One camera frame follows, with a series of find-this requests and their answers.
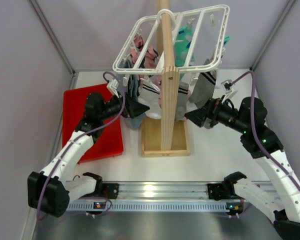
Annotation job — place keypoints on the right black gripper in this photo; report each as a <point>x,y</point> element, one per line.
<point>211,113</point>

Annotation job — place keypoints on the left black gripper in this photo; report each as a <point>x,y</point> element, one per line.
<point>126,107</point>

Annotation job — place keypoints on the white sock black stripes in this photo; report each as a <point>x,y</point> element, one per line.
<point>149,94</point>

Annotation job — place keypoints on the grey sock black stripes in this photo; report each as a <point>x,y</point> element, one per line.
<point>204,88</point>

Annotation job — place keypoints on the white clip sock hanger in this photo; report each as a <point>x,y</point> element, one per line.
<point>176,20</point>

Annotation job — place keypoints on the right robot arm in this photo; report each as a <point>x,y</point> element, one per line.
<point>266,149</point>

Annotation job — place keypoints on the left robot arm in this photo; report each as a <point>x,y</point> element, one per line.
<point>49,191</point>

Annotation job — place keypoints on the wooden stand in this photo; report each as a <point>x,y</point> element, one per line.
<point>164,137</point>

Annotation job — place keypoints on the pink patterned sock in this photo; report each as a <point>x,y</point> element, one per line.
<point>148,62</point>

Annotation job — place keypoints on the teal patterned sock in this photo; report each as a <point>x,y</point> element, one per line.
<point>182,45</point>

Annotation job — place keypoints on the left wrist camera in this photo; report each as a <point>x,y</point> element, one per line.
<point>114,87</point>

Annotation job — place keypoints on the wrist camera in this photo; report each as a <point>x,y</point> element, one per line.
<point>114,87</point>
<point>229,90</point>

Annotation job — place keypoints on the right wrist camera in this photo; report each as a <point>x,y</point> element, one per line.
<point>229,90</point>

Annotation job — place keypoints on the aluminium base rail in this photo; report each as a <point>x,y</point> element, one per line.
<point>175,196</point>

